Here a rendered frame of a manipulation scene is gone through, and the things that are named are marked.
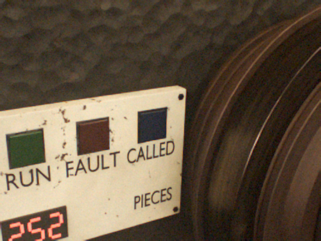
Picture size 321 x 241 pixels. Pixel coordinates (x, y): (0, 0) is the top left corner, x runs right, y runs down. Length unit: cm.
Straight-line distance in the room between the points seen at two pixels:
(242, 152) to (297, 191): 7
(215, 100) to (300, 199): 17
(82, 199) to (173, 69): 20
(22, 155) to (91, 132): 8
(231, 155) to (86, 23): 22
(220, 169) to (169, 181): 10
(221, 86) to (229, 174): 14
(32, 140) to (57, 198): 8
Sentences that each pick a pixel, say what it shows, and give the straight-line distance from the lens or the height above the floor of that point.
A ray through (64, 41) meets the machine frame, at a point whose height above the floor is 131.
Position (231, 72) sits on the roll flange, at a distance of 62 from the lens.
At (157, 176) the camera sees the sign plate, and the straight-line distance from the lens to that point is 61.
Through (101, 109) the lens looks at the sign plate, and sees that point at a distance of 53.
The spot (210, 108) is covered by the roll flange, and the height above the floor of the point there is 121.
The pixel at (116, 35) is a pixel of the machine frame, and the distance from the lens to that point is 54.
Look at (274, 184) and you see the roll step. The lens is 52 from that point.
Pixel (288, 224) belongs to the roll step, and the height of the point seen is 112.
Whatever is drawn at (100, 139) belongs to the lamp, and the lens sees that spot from 54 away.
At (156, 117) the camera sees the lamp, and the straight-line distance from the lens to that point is 57.
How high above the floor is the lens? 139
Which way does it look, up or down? 23 degrees down
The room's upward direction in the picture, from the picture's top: straight up
